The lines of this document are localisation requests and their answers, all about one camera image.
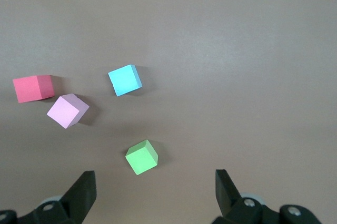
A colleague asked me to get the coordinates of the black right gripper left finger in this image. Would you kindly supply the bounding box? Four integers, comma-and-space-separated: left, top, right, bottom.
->
16, 170, 96, 224

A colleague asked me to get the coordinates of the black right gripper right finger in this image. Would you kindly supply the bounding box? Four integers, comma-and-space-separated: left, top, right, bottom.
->
212, 169, 280, 224

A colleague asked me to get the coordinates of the pink foam block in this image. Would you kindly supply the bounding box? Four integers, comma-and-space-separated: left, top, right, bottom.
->
46, 93, 90, 129

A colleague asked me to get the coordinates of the green foam block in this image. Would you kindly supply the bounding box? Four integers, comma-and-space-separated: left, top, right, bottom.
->
125, 139, 160, 176

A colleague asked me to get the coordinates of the red foam block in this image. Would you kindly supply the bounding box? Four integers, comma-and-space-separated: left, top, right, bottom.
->
12, 75, 55, 104

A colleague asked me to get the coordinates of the blue foam block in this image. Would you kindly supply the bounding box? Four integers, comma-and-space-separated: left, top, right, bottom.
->
107, 64, 143, 97

